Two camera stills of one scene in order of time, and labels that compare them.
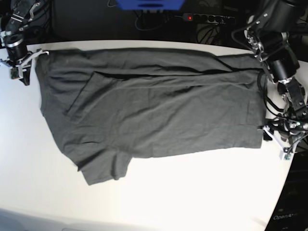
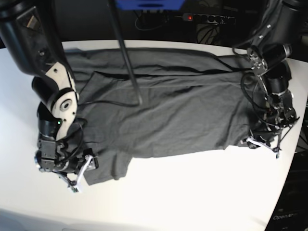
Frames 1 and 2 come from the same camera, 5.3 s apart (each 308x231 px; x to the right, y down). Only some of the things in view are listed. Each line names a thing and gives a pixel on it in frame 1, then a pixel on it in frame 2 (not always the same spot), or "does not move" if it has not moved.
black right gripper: [289, 129] -> [267, 136]
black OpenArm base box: [290, 212] does not move
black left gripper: [16, 45] -> [68, 165]
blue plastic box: [150, 5] does not move
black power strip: [208, 18] does not move
